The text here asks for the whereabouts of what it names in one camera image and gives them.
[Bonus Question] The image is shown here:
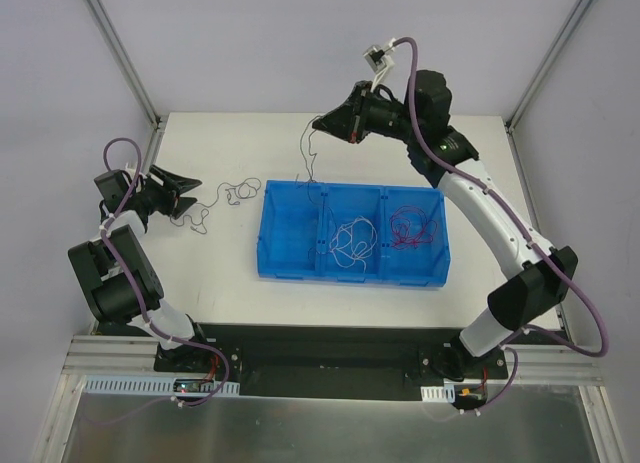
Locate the white cable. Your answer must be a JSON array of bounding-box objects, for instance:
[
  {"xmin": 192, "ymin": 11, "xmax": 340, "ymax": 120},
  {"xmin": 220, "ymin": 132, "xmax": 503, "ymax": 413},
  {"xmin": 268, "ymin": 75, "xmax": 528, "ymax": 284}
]
[
  {"xmin": 327, "ymin": 219, "xmax": 379, "ymax": 274},
  {"xmin": 334, "ymin": 215, "xmax": 379, "ymax": 262}
]

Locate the red cable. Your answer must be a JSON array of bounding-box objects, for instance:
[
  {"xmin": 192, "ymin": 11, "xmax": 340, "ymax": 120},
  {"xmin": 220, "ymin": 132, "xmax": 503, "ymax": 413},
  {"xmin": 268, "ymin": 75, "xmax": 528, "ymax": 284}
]
[{"xmin": 388, "ymin": 202, "xmax": 440, "ymax": 252}]

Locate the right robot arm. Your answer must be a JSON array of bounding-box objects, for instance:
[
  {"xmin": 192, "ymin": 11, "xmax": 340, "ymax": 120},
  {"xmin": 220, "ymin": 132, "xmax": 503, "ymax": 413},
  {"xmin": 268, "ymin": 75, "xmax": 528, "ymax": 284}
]
[{"xmin": 312, "ymin": 70, "xmax": 578, "ymax": 381}]

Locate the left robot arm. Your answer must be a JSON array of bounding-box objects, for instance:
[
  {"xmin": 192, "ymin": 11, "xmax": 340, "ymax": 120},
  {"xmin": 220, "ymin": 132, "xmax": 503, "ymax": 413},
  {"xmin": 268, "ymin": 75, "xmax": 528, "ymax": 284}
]
[{"xmin": 68, "ymin": 165, "xmax": 212, "ymax": 372}]

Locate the blue three-compartment bin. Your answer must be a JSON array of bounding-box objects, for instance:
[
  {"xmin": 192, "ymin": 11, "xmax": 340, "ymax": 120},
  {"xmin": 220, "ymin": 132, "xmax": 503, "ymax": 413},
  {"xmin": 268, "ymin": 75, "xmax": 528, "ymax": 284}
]
[{"xmin": 256, "ymin": 180, "xmax": 451, "ymax": 288}]

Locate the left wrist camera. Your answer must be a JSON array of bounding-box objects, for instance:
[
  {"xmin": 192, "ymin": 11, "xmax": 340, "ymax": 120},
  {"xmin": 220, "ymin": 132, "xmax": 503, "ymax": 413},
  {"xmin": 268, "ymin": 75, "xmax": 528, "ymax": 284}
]
[{"xmin": 123, "ymin": 162, "xmax": 144, "ymax": 182}]

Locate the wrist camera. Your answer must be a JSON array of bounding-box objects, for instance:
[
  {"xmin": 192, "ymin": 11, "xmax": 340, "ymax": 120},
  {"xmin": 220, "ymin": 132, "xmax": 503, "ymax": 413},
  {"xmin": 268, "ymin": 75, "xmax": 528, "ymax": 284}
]
[
  {"xmin": 123, "ymin": 162, "xmax": 144, "ymax": 182},
  {"xmin": 363, "ymin": 38, "xmax": 396, "ymax": 88}
]

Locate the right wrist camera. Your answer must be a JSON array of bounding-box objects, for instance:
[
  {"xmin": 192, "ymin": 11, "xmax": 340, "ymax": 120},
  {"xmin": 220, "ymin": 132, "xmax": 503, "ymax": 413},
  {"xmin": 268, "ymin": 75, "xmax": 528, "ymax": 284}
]
[{"xmin": 363, "ymin": 38, "xmax": 396, "ymax": 88}]

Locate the aluminium frame rail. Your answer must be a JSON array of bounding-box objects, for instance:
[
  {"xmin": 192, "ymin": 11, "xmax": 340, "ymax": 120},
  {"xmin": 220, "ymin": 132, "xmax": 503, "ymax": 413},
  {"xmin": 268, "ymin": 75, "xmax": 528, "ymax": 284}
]
[{"xmin": 62, "ymin": 335, "xmax": 604, "ymax": 386}]

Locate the left aluminium corner post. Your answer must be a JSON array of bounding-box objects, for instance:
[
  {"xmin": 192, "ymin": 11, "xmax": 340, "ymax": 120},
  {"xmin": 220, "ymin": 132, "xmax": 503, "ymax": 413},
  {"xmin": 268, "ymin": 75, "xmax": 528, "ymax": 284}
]
[{"xmin": 83, "ymin": 0, "xmax": 162, "ymax": 130}]

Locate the aluminium corner post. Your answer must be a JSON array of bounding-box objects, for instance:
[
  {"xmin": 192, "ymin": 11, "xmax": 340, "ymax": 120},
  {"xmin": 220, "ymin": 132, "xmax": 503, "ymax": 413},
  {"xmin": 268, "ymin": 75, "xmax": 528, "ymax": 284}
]
[
  {"xmin": 505, "ymin": 0, "xmax": 597, "ymax": 134},
  {"xmin": 83, "ymin": 0, "xmax": 162, "ymax": 130}
]

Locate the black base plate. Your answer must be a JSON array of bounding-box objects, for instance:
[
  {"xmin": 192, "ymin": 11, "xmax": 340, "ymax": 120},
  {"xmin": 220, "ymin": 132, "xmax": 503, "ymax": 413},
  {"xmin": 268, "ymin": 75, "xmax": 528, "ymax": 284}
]
[{"xmin": 154, "ymin": 322, "xmax": 511, "ymax": 399}]

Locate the left white cable duct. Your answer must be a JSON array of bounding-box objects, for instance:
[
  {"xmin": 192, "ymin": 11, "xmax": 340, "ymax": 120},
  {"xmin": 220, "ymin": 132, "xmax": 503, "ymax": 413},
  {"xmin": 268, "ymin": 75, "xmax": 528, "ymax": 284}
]
[{"xmin": 85, "ymin": 376, "xmax": 240, "ymax": 398}]

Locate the white cable duct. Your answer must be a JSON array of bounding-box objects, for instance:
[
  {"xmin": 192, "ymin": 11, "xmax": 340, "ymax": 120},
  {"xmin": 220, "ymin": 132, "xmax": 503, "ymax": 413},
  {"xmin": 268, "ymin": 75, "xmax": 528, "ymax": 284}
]
[
  {"xmin": 85, "ymin": 376, "xmax": 240, "ymax": 398},
  {"xmin": 420, "ymin": 383, "xmax": 456, "ymax": 404}
]

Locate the right aluminium corner post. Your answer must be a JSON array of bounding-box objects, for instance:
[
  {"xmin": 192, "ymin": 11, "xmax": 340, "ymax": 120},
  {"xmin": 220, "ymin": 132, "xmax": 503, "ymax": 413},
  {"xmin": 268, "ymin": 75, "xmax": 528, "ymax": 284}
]
[{"xmin": 505, "ymin": 0, "xmax": 597, "ymax": 134}]

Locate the right white cable duct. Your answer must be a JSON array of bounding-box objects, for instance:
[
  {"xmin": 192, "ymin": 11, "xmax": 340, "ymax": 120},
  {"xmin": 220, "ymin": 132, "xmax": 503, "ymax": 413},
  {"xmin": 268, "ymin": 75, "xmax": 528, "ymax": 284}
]
[{"xmin": 420, "ymin": 383, "xmax": 456, "ymax": 404}]

